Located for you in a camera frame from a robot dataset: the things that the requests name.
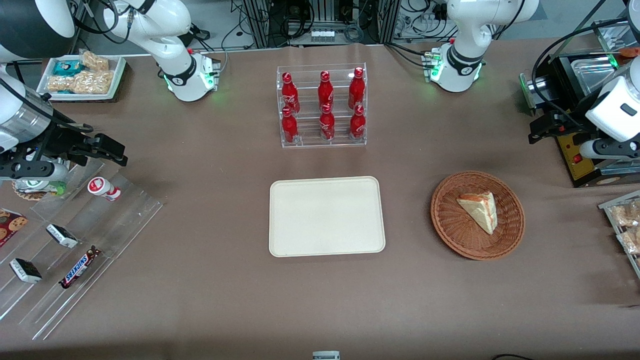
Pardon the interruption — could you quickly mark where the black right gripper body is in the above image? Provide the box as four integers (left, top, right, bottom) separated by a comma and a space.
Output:
0, 127, 81, 180

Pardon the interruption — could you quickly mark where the triangular sandwich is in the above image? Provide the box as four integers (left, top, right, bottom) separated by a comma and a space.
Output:
456, 192, 499, 235

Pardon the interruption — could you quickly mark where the white snack tray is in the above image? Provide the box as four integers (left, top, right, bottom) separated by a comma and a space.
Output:
37, 54, 127, 102

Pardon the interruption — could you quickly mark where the grey snack tray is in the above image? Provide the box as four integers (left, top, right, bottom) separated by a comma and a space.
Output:
598, 190, 640, 279

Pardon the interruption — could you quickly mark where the brown round wicker basket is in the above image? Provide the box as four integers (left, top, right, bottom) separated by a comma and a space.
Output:
430, 171, 526, 261

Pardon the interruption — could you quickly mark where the beige plastic tray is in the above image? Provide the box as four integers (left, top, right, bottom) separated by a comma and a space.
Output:
269, 176, 386, 258

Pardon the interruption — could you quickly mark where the black metal appliance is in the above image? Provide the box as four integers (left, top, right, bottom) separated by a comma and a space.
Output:
519, 20, 640, 189

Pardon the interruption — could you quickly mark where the white red yogurt bottle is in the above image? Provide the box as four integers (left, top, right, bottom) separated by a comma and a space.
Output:
87, 176, 122, 202

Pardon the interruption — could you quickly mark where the large rice cracker packet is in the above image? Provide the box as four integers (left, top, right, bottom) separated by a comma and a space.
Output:
47, 70, 115, 95

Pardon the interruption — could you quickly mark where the clear acrylic stepped shelf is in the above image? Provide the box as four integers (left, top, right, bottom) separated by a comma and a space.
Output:
0, 159, 164, 341

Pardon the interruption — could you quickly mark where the teal snack packet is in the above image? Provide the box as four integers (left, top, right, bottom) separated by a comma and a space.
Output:
52, 60, 84, 77

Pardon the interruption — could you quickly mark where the red cookie box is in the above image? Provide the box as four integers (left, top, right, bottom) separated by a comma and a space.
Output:
0, 208, 28, 248

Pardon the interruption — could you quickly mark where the small rice cracker packet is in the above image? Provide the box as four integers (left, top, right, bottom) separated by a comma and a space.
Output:
80, 50, 110, 72

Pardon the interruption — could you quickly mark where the black white small box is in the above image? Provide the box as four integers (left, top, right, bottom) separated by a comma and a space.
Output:
9, 258, 43, 284
46, 223, 79, 249

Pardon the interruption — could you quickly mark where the clear wrapped snack packet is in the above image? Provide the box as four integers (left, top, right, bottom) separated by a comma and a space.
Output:
611, 200, 640, 227
617, 228, 640, 256

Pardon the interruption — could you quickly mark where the Snickers chocolate bar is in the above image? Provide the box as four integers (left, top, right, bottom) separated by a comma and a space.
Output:
59, 245, 102, 290

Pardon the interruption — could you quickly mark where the red cola bottle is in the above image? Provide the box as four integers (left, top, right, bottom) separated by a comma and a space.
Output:
318, 70, 335, 108
319, 103, 336, 141
281, 106, 299, 145
281, 72, 301, 115
348, 67, 366, 110
349, 104, 366, 140

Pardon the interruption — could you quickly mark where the clear acrylic bottle rack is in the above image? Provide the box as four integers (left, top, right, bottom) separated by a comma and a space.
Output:
276, 63, 368, 149

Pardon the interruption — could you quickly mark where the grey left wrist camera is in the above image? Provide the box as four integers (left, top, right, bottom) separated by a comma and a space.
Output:
580, 139, 640, 161

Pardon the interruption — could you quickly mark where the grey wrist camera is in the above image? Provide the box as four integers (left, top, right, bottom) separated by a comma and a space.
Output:
580, 139, 640, 161
0, 161, 70, 193

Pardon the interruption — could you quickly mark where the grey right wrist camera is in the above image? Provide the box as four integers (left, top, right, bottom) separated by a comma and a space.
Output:
0, 161, 70, 193

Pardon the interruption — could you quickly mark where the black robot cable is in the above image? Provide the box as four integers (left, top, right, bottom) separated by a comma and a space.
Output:
531, 20, 640, 132

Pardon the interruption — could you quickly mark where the aluminium frame rack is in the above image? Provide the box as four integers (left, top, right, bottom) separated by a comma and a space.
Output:
244, 0, 402, 49

